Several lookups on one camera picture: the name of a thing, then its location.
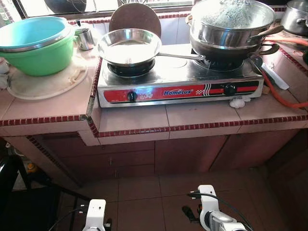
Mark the pale flat kitchen knife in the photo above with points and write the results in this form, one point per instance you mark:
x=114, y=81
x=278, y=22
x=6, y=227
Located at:
x=276, y=77

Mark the black metal rack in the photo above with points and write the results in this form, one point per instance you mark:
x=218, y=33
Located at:
x=19, y=202

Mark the small yellow object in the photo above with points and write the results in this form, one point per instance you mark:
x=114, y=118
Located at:
x=32, y=168

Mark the steel red gas stove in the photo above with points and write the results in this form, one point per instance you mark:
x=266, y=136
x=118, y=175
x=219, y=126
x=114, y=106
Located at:
x=183, y=89

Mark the white round plastic board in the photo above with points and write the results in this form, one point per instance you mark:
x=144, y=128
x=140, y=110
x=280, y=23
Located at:
x=48, y=85

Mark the steel frying pan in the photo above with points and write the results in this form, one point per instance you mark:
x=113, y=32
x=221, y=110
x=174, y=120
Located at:
x=129, y=48

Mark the green plastic basin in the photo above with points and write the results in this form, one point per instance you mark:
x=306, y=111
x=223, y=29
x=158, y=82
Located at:
x=38, y=57

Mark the small steel canister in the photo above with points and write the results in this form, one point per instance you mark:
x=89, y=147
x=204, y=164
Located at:
x=85, y=38

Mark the large lidded steel pot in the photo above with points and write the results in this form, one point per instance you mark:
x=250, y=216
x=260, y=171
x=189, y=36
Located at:
x=226, y=24

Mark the round brown wooden board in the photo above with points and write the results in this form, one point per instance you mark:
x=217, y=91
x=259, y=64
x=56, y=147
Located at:
x=134, y=17

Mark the shiny steel cooking pot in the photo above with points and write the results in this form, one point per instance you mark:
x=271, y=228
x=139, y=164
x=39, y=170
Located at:
x=294, y=17

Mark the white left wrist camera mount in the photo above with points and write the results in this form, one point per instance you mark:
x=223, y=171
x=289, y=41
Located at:
x=94, y=214

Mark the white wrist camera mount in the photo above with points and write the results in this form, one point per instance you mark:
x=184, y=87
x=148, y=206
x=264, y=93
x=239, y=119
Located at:
x=208, y=197
x=94, y=214

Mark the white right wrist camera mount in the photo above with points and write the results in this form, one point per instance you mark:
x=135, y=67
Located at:
x=208, y=197

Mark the window with dark frame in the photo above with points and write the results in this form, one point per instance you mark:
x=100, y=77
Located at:
x=96, y=5

